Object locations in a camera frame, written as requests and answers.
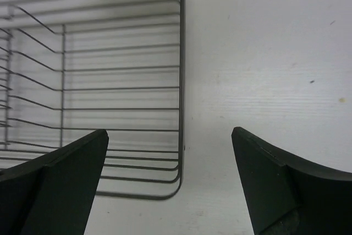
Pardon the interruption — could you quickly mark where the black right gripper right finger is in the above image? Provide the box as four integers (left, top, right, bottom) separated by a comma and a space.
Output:
232, 127, 351, 234

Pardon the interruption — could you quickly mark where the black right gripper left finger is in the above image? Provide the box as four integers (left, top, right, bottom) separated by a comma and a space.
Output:
1, 129, 109, 234

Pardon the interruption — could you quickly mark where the wire dish rack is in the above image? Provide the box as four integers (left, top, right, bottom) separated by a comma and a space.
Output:
1, 0, 185, 201

